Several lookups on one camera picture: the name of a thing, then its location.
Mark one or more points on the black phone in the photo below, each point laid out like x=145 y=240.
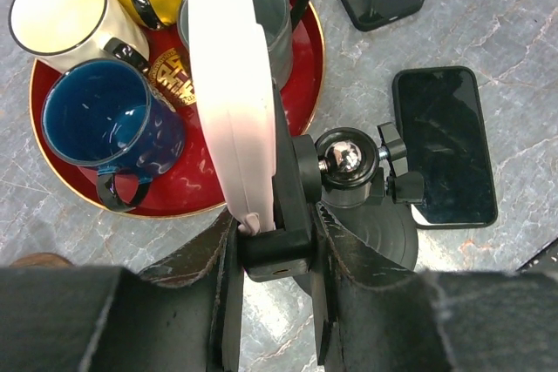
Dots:
x=439 y=117

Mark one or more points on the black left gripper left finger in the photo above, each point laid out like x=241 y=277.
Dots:
x=182 y=313

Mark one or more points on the black round-base phone stand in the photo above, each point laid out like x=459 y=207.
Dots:
x=326 y=194

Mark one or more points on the round red tray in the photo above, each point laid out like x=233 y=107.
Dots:
x=191 y=186

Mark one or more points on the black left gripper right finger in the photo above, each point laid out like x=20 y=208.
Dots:
x=371 y=314

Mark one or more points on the cream ceramic mug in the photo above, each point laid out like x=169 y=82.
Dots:
x=65 y=33

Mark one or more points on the grey-green ceramic mug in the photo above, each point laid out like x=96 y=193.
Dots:
x=274 y=23

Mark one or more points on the small gold brown ornament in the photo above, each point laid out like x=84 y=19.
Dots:
x=170 y=73

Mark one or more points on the dark blue mug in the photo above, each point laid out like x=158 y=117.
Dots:
x=104 y=115

